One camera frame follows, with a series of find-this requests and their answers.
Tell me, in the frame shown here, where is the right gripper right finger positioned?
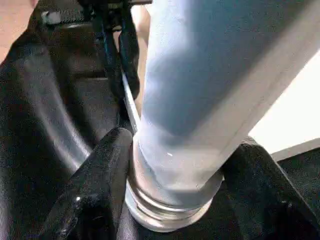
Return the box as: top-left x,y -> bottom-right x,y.
220,140 -> 320,240

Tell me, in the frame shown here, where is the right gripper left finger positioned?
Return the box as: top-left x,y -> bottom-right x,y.
39,127 -> 135,240

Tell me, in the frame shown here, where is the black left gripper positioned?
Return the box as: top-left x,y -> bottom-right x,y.
40,0 -> 153,101

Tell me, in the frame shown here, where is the white plastic table top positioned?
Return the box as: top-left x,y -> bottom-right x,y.
120,5 -> 320,162

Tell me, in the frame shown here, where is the white plastic table leg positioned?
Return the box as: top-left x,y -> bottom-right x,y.
125,0 -> 320,233

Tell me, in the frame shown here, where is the black work surface mat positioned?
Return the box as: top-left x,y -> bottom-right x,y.
0,0 -> 320,240

